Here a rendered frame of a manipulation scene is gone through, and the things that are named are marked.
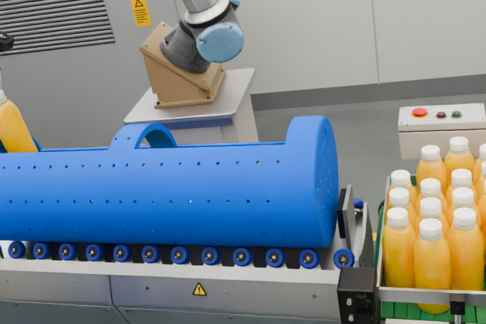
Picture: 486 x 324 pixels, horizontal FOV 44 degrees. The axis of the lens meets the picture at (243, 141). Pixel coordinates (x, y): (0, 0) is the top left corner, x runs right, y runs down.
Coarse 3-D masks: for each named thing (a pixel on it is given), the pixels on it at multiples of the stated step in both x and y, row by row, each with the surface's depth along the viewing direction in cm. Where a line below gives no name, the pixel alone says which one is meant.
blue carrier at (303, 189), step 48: (0, 144) 159; (192, 144) 153; (240, 144) 149; (288, 144) 122; (0, 192) 141; (48, 192) 137; (96, 192) 133; (144, 192) 129; (192, 192) 126; (240, 192) 123; (288, 192) 120; (336, 192) 141; (0, 240) 154; (48, 240) 147; (96, 240) 142; (144, 240) 138; (192, 240) 133; (240, 240) 129; (288, 240) 126
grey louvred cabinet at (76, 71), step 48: (0, 0) 288; (48, 0) 284; (96, 0) 278; (144, 0) 275; (48, 48) 296; (96, 48) 291; (48, 96) 310; (96, 96) 304; (48, 144) 324; (96, 144) 318; (144, 144) 312
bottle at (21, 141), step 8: (0, 104) 144; (8, 104) 145; (0, 112) 144; (8, 112) 144; (16, 112) 146; (0, 120) 144; (8, 120) 144; (16, 120) 146; (0, 128) 145; (8, 128) 145; (16, 128) 146; (24, 128) 148; (0, 136) 147; (8, 136) 146; (16, 136) 147; (24, 136) 149; (8, 144) 148; (16, 144) 148; (24, 144) 149; (32, 144) 151; (8, 152) 150; (16, 152) 149; (24, 152) 150; (32, 152) 151
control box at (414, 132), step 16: (400, 112) 152; (432, 112) 149; (448, 112) 148; (464, 112) 146; (480, 112) 145; (400, 128) 147; (416, 128) 146; (432, 128) 145; (448, 128) 144; (464, 128) 143; (480, 128) 142; (400, 144) 149; (416, 144) 148; (432, 144) 147; (448, 144) 146; (480, 144) 144
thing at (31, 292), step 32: (32, 256) 156; (192, 256) 144; (224, 256) 142; (256, 256) 139; (288, 256) 137; (320, 256) 135; (0, 288) 157; (32, 288) 154; (64, 288) 151; (96, 288) 148; (128, 288) 146; (160, 288) 143; (192, 288) 140; (224, 288) 138; (256, 288) 135; (288, 288) 133; (320, 288) 131; (0, 320) 171; (32, 320) 166; (64, 320) 162; (96, 320) 158; (128, 320) 154; (160, 320) 150; (192, 320) 146; (224, 320) 143; (256, 320) 139; (288, 320) 136; (320, 320) 133
